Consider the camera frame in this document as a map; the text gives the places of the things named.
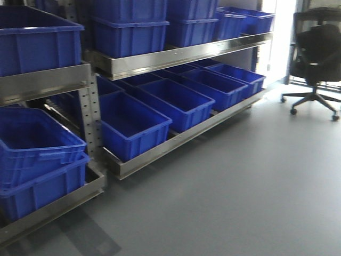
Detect black office chair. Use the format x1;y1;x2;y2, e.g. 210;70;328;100
281;7;340;121

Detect tilted blue bin bottom left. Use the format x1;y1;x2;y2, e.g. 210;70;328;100
1;107;86;189

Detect steel shelving rack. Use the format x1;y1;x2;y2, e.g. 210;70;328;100
0;0;275;243

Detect blue crate upper shelf front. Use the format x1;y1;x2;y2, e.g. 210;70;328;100
92;17;170;58

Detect blue crate top left shelf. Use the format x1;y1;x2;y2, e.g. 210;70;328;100
1;6;84;76

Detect blue bin lower front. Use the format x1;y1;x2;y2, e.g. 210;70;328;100
99;92;172;162

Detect blue bin beneath tilted bin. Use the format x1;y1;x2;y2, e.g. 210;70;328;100
1;153;90;222

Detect blue crate shelf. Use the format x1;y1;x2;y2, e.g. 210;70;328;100
92;17;170;58
1;6;84;76

